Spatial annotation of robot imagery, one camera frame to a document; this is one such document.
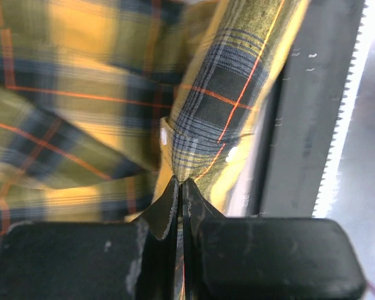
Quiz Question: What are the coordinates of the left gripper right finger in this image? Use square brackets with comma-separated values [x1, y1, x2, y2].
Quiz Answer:
[181, 180, 366, 299]

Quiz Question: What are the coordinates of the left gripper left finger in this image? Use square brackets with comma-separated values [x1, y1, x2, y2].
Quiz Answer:
[0, 179, 179, 299]

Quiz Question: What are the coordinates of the yellow plaid long sleeve shirt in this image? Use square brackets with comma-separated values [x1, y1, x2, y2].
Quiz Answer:
[0, 1, 308, 236]

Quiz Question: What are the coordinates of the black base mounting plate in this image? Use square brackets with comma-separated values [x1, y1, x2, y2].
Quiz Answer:
[254, 1, 364, 217]

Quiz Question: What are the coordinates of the slotted cable duct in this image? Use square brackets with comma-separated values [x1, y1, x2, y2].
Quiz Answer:
[312, 0, 375, 218]

